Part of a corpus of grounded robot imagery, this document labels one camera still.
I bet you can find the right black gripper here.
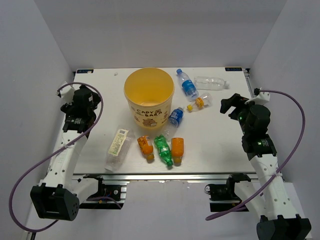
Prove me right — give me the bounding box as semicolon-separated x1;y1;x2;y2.
219;93;253;136

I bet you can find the small bottle yellow cap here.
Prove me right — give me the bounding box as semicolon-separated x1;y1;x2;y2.
187;92;213;113

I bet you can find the clear plastic bottle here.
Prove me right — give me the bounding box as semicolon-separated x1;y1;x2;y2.
194;76;230;91

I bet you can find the blue label water bottle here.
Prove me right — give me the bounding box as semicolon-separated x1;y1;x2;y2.
176;68;199;102

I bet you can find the clear bottle white label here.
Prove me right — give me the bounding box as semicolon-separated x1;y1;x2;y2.
104;127;135;172

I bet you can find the blue label bottle white cap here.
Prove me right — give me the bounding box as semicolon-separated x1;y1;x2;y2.
162;106;184;141

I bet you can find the orange plastic bottle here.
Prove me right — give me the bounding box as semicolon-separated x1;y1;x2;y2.
171;137;184;166

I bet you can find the orange bottle patterned label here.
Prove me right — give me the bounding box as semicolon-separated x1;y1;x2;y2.
137;135;155;163

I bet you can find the green plastic bottle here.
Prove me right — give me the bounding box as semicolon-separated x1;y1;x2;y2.
154;134;174;167

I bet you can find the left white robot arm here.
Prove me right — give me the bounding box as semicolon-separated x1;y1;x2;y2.
30;84;106;221

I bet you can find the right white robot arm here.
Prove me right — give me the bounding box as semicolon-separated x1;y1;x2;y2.
220;92;312;240

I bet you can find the yellow capybara plastic bin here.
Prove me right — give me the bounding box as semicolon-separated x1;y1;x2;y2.
123;67;175;130

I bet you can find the right blue corner sticker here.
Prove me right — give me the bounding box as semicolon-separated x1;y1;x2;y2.
224;67;243;72

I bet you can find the blue corner sticker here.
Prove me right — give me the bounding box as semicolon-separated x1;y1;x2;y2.
224;67;243;72
76;69;94;74

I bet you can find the left blue corner sticker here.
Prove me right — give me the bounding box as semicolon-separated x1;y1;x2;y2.
76;69;94;74

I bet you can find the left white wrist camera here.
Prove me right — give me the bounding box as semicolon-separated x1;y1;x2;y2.
56;85;75;104

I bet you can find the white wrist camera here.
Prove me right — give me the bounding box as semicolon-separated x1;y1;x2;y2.
56;85;75;104
245;88;270;105

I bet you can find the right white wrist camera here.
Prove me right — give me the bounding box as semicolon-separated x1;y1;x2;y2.
245;88;270;105

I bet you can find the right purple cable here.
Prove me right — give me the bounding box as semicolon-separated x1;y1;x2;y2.
205;89;306;221

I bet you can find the purple cable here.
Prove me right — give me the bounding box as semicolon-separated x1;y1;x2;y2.
205;89;306;221
9;83;104;232

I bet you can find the aluminium table front rail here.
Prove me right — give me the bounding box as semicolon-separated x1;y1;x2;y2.
72;172;260;183

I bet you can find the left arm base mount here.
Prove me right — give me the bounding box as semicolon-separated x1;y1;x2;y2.
79;174;128;210

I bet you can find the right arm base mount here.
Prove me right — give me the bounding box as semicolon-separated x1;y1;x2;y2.
204;173;251;213

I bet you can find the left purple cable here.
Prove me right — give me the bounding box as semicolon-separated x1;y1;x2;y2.
9;83;104;232

